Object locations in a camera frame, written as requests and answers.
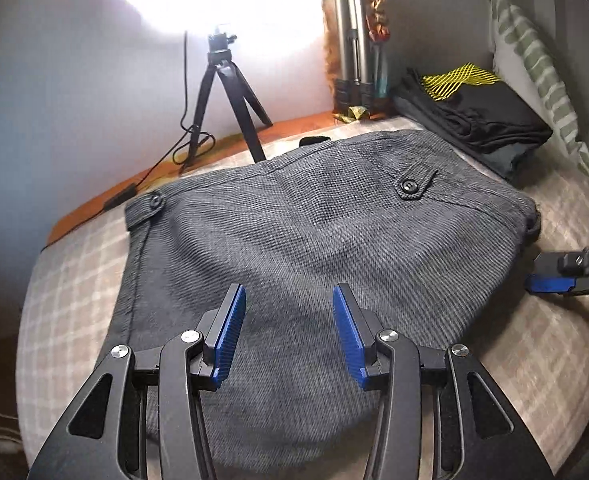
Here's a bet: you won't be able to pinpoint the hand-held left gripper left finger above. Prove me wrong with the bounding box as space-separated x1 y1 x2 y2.
33 283 248 480

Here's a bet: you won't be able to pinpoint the black power cable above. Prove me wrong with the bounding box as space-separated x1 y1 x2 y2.
103 30 215 211

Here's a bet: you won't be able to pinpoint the folded silver tripod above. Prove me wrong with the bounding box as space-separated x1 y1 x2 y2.
325 0 376 111

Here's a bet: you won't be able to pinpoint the red gold action figure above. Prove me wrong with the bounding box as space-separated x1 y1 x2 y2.
364 0 391 43

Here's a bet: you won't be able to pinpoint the grey woven pants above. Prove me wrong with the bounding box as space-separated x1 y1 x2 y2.
108 129 542 463

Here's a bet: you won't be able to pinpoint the small black tripod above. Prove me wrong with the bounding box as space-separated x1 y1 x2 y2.
178 24 274 171

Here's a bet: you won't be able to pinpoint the green striped white pillow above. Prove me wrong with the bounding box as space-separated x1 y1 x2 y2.
489 0 589 186

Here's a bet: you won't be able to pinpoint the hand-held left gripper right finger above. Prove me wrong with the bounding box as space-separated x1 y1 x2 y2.
333 282 555 480

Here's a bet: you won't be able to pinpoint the yellow black patterned cloth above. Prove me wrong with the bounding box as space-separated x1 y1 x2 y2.
421 62 502 102

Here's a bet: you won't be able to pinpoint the stack of folded dark clothes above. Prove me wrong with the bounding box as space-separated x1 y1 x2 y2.
391 67 554 185

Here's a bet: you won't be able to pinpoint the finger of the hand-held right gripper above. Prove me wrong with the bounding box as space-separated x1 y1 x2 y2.
524 252 589 298

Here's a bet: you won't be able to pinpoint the wooden bed frame edge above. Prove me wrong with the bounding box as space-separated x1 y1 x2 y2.
47 112 347 248

